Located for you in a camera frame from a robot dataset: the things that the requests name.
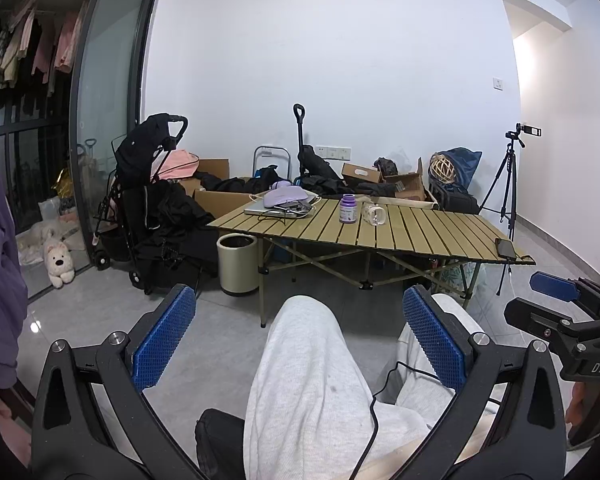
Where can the folding slatted camping table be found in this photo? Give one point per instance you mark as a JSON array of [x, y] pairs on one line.
[[430, 232]]

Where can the grey folding chair frame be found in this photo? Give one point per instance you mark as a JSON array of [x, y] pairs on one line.
[[272, 152]]

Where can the dark clothes pile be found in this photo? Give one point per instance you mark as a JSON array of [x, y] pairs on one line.
[[350, 187], [240, 180]]

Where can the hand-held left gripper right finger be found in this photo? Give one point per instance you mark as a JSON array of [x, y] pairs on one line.
[[432, 341]]

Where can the silver laptop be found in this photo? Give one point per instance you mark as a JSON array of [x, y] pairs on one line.
[[260, 208]]

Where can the cardboard box with papers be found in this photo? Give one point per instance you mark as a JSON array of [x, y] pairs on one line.
[[410, 185]]

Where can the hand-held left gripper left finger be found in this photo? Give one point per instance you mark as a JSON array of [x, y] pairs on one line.
[[164, 336]]

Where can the glass sliding door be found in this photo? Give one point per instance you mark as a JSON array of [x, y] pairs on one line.
[[107, 100]]

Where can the blue bag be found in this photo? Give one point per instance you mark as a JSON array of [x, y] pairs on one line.
[[466, 165]]

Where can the black tripod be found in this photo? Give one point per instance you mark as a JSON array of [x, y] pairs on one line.
[[510, 180]]

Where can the large cardboard box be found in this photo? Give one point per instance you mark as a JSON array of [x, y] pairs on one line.
[[225, 202]]

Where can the black bag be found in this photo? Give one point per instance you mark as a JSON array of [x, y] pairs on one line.
[[457, 200]]

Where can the row of hanging clothes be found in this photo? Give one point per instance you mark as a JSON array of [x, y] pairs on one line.
[[30, 45]]

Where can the woven rattan ball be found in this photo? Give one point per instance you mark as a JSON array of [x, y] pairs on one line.
[[440, 166]]

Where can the patterned bag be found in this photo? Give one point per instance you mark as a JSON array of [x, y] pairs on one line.
[[452, 277]]

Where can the pink cloth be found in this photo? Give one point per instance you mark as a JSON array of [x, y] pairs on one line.
[[182, 165]]

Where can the white plush dog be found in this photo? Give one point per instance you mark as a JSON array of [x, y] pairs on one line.
[[57, 260]]

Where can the black phone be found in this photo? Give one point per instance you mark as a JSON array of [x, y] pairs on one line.
[[506, 249]]

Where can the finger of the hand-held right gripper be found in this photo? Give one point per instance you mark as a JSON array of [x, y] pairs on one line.
[[535, 316], [555, 285]]

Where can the gold foil bag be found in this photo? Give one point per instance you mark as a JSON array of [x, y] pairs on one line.
[[64, 184]]

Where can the black stroller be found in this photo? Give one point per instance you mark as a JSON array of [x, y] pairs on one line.
[[140, 155]]

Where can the wall socket strip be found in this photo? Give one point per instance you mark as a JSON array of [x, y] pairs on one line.
[[334, 151]]

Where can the black clothing heap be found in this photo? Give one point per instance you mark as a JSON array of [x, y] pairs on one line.
[[175, 230]]

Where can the purple pouch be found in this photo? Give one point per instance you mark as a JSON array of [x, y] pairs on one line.
[[285, 195]]

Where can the clear glass jar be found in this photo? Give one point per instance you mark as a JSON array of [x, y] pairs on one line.
[[372, 215]]

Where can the open cardboard box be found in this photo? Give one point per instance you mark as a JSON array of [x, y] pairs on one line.
[[214, 167]]

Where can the wall switch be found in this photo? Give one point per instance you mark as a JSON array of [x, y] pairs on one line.
[[498, 83]]

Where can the cream trash bin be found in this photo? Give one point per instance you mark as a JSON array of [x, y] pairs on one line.
[[237, 265]]

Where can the person's right hand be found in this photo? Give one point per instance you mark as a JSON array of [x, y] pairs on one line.
[[575, 407]]

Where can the purple pill bottle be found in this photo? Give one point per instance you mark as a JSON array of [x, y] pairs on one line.
[[349, 210]]

